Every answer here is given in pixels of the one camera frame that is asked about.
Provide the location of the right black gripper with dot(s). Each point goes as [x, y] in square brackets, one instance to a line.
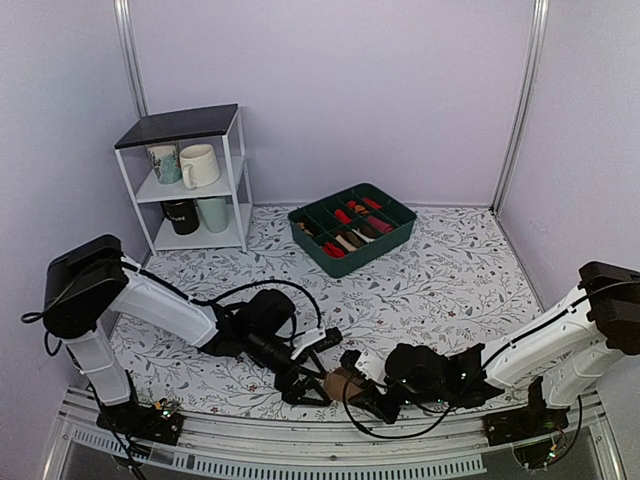
[375, 403]

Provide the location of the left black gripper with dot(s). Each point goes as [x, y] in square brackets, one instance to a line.
[292, 394]

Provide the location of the brown ribbed sock pair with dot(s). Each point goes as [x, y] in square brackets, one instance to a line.
[335, 381]

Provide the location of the green divided sock box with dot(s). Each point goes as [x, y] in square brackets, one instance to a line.
[314, 224]

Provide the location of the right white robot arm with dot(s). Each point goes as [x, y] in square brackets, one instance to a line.
[566, 348]

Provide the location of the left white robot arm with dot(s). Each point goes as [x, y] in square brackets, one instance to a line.
[84, 283]

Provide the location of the red rolled sock front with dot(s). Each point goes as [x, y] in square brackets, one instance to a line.
[333, 250]

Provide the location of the red rolled sock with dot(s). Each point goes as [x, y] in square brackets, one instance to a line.
[342, 216]
[333, 250]

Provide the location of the beige sock in box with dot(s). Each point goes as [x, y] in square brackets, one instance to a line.
[345, 243]

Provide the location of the mint green mug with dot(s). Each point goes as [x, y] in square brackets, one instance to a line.
[213, 211]

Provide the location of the black mug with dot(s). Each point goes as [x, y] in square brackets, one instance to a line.
[182, 215]

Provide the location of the red rolled sock middle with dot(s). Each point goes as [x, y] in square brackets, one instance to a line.
[342, 216]

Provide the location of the dark brown sock in box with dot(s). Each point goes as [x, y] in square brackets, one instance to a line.
[368, 231]

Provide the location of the maroon sock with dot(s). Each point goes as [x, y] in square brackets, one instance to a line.
[379, 224]

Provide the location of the orange striped sock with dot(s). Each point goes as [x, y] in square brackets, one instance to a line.
[358, 207]

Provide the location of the white shelf black top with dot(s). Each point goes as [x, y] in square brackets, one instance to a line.
[222, 127]

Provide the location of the red sock back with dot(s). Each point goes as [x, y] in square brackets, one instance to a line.
[372, 203]

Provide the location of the white ceramic mug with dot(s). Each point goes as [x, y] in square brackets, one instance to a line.
[199, 166]

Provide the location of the teal patterned mug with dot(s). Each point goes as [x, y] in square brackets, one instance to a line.
[165, 163]

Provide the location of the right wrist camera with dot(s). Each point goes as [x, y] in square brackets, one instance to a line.
[369, 366]

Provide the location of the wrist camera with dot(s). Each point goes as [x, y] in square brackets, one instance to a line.
[369, 366]
[318, 340]

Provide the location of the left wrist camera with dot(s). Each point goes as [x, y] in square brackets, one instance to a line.
[318, 340]

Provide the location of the aluminium front rail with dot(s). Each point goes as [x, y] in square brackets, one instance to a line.
[224, 447]

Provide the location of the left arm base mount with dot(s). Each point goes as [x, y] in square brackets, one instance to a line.
[160, 422]

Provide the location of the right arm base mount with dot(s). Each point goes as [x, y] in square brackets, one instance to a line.
[534, 419]

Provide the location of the left corner metal post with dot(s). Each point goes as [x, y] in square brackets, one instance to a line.
[131, 63]

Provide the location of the corner metal post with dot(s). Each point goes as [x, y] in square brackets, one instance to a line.
[525, 97]
[131, 63]

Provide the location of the right corner metal post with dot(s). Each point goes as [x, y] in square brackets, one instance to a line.
[525, 97]

